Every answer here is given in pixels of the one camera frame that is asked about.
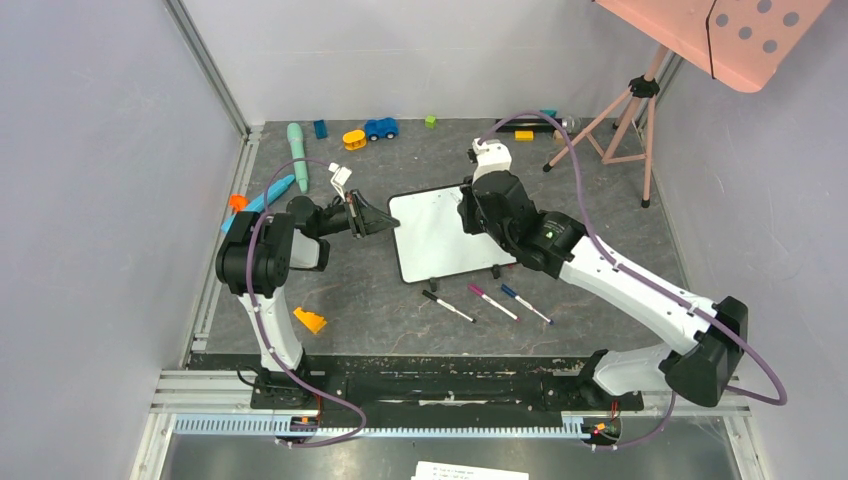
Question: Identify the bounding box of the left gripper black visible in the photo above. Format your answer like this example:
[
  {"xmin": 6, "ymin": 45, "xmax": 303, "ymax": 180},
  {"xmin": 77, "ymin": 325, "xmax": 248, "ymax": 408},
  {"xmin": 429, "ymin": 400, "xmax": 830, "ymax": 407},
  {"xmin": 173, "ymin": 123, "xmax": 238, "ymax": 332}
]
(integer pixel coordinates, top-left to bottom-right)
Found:
[{"xmin": 314, "ymin": 189, "xmax": 400, "ymax": 239}]

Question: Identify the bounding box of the white whiteboard black frame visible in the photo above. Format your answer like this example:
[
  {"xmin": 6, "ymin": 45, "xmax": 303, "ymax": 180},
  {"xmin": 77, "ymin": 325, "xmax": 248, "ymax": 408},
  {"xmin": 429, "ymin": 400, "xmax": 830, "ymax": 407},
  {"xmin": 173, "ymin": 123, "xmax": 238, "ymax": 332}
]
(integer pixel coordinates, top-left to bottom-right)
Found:
[{"xmin": 387, "ymin": 184, "xmax": 517, "ymax": 284}]

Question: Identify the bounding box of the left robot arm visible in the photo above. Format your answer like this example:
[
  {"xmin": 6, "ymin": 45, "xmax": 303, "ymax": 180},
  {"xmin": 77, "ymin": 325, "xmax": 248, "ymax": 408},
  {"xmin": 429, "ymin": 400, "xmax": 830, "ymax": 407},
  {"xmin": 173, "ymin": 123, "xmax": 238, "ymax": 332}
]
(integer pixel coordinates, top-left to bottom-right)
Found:
[{"xmin": 215, "ymin": 189, "xmax": 401, "ymax": 408}]

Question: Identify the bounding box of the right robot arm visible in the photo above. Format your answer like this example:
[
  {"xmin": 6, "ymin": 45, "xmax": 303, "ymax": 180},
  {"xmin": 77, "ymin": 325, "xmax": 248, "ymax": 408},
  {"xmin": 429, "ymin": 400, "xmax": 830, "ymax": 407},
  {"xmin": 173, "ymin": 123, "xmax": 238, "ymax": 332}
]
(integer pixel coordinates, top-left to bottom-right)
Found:
[{"xmin": 457, "ymin": 170, "xmax": 748, "ymax": 408}]

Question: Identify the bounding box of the purple capped whiteboard marker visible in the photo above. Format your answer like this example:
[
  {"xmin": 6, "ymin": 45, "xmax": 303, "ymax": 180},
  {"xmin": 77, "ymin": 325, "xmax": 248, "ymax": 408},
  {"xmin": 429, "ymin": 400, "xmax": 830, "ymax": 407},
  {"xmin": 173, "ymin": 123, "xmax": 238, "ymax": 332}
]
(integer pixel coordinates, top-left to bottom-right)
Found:
[{"xmin": 467, "ymin": 283, "xmax": 520, "ymax": 322}]

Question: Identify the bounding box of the blue capped whiteboard marker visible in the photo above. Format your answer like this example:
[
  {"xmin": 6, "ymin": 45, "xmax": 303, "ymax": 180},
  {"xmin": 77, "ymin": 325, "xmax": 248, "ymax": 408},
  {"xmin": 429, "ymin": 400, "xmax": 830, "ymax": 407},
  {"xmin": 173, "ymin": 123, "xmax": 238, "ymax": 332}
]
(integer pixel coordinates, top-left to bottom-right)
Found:
[{"xmin": 500, "ymin": 284, "xmax": 554, "ymax": 325}]

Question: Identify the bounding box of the black capped whiteboard marker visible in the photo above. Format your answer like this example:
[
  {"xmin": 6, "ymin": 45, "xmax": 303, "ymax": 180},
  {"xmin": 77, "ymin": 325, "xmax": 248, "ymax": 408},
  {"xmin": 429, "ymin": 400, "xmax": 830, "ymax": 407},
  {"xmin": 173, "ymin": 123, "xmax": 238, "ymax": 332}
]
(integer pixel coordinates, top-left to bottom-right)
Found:
[{"xmin": 422, "ymin": 290, "xmax": 477, "ymax": 323}]

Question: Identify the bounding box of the yellow oval toy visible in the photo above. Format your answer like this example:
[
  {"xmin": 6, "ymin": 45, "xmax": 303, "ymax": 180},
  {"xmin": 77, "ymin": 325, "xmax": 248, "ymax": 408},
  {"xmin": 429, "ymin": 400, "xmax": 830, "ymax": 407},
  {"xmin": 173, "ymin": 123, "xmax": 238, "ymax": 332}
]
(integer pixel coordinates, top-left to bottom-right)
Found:
[{"xmin": 342, "ymin": 129, "xmax": 368, "ymax": 151}]

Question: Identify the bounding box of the blue toy car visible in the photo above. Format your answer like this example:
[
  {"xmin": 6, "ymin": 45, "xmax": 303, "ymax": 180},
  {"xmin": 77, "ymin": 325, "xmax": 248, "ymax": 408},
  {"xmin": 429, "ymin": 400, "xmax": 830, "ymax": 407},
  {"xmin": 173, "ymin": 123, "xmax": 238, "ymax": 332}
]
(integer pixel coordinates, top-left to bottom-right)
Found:
[{"xmin": 364, "ymin": 117, "xmax": 399, "ymax": 141}]

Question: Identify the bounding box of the yellow block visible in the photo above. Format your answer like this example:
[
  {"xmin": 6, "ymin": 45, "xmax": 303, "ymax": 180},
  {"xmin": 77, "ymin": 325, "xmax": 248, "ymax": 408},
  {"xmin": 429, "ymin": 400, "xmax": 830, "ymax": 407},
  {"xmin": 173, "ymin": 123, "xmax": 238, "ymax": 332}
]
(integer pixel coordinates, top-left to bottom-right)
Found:
[{"xmin": 514, "ymin": 130, "xmax": 535, "ymax": 142}]

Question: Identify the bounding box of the blue toy marker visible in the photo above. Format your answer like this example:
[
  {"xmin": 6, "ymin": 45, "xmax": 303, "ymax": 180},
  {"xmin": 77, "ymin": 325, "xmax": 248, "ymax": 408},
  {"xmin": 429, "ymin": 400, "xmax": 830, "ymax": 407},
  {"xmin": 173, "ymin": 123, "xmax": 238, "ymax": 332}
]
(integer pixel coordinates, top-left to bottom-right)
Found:
[{"xmin": 220, "ymin": 174, "xmax": 296, "ymax": 234}]

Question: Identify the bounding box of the black cylinder tube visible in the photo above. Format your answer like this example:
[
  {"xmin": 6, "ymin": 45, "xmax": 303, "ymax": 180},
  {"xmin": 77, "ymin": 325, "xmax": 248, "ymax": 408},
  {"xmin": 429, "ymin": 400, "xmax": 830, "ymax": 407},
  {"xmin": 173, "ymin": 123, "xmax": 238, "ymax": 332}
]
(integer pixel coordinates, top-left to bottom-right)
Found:
[{"xmin": 496, "ymin": 118, "xmax": 556, "ymax": 133}]

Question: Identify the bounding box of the dark blue block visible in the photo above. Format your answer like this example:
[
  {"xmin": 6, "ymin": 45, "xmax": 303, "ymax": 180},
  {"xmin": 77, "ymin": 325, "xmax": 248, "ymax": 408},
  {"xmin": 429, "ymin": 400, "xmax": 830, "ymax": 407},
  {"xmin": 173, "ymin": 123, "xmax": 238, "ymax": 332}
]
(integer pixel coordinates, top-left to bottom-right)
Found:
[{"xmin": 313, "ymin": 119, "xmax": 329, "ymax": 139}]

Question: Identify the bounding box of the orange wedge toy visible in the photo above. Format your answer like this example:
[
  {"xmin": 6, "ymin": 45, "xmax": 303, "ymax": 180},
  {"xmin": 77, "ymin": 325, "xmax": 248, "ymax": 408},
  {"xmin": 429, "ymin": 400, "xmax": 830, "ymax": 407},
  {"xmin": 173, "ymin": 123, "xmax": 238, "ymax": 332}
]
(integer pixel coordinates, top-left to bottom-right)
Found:
[{"xmin": 293, "ymin": 307, "xmax": 327, "ymax": 335}]

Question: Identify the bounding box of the mint green toy marker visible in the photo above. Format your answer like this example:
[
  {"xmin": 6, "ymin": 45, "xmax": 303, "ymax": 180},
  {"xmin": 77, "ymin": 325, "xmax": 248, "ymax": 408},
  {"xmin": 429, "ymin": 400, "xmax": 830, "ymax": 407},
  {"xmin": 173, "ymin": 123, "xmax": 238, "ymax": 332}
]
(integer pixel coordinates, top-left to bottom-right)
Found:
[{"xmin": 286, "ymin": 122, "xmax": 310, "ymax": 194}]

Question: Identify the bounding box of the small orange toy piece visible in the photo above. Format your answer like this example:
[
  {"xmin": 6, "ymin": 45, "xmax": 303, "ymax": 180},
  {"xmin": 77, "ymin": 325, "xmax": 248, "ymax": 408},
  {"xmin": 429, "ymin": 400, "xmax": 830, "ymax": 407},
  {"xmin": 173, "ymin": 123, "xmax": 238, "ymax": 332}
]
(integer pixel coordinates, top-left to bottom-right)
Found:
[{"xmin": 228, "ymin": 194, "xmax": 250, "ymax": 213}]

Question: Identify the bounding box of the clear round bulb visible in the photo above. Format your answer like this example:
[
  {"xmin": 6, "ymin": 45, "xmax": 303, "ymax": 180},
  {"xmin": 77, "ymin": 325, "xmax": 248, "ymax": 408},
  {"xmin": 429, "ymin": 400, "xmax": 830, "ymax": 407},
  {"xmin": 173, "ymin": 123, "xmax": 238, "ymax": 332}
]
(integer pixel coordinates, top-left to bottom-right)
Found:
[{"xmin": 562, "ymin": 115, "xmax": 582, "ymax": 135}]

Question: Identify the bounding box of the pink tripod stand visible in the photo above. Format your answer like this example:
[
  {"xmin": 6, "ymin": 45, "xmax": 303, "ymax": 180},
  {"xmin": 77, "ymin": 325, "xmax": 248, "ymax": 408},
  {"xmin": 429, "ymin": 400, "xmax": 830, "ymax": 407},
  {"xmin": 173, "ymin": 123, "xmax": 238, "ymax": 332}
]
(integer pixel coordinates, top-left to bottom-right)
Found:
[{"xmin": 542, "ymin": 45, "xmax": 669, "ymax": 208}]

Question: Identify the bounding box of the white paper sheet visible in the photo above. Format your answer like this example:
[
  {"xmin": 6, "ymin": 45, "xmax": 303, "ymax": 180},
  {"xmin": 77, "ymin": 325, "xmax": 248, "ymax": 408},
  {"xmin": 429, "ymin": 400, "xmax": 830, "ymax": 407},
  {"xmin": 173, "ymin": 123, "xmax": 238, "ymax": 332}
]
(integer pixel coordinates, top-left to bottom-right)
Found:
[{"xmin": 410, "ymin": 461, "xmax": 530, "ymax": 480}]

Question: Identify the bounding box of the pink perforated panel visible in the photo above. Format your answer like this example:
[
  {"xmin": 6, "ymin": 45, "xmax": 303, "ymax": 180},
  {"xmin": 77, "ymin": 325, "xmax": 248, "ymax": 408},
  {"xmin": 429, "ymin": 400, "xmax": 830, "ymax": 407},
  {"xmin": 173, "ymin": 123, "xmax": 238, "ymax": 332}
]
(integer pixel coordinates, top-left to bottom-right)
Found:
[{"xmin": 597, "ymin": 0, "xmax": 831, "ymax": 93}]

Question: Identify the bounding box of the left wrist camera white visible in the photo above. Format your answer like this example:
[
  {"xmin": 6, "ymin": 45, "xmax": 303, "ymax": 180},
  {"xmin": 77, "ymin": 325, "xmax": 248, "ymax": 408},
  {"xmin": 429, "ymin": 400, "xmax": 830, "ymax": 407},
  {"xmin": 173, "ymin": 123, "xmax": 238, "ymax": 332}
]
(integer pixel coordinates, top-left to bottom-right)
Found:
[{"xmin": 328, "ymin": 162, "xmax": 352, "ymax": 198}]

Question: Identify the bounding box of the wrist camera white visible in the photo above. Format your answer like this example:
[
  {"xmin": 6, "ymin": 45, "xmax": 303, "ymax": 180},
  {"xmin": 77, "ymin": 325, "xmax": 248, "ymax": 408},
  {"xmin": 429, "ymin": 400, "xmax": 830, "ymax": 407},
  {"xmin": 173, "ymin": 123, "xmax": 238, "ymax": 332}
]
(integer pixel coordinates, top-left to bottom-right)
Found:
[
  {"xmin": 469, "ymin": 138, "xmax": 512, "ymax": 182},
  {"xmin": 328, "ymin": 162, "xmax": 352, "ymax": 198}
]

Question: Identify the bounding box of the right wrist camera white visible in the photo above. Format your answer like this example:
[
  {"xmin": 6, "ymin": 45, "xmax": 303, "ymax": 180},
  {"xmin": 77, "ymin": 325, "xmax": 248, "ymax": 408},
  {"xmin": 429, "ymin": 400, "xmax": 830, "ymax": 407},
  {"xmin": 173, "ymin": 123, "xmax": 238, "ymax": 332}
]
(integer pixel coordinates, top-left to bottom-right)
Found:
[{"xmin": 469, "ymin": 138, "xmax": 512, "ymax": 182}]

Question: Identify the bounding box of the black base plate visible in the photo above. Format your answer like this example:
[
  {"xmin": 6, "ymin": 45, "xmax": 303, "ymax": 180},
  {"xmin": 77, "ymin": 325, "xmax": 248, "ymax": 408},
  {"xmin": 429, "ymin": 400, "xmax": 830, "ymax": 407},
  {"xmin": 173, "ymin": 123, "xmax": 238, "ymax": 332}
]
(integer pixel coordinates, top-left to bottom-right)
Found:
[{"xmin": 250, "ymin": 355, "xmax": 644, "ymax": 428}]

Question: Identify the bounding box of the light blue cable duct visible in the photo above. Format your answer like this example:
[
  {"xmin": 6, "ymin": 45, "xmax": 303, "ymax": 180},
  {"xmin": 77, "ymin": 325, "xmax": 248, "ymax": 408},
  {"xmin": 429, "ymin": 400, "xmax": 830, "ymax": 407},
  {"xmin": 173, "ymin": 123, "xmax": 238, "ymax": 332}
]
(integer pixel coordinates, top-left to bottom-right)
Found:
[{"xmin": 173, "ymin": 414, "xmax": 590, "ymax": 440}]

